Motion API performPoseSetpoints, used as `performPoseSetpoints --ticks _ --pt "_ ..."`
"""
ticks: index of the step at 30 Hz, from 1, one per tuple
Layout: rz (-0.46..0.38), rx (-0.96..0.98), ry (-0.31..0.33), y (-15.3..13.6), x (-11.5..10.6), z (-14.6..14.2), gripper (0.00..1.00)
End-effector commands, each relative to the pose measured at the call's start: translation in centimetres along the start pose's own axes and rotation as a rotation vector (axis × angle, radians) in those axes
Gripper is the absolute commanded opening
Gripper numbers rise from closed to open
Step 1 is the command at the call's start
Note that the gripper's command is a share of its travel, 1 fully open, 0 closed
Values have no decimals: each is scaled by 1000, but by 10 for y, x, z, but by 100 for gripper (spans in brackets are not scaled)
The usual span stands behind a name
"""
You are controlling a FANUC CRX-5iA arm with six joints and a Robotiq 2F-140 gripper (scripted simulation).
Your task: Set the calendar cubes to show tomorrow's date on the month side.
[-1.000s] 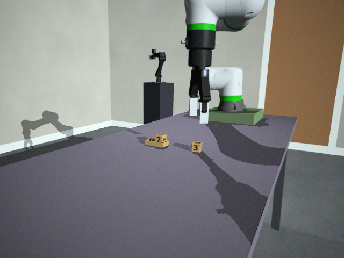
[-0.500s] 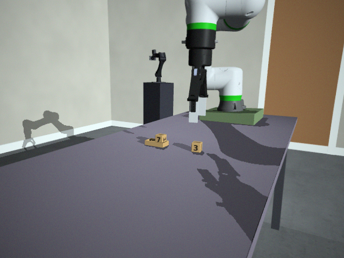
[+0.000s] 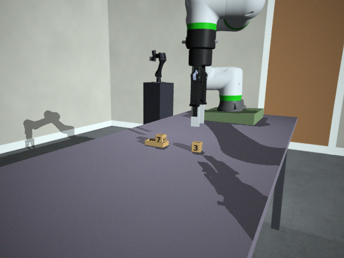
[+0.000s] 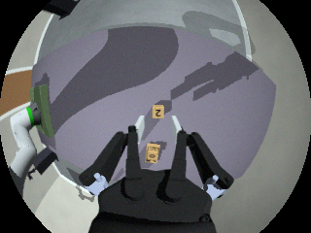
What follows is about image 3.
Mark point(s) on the tan number cube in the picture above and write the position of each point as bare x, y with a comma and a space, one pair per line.
160, 137
196, 146

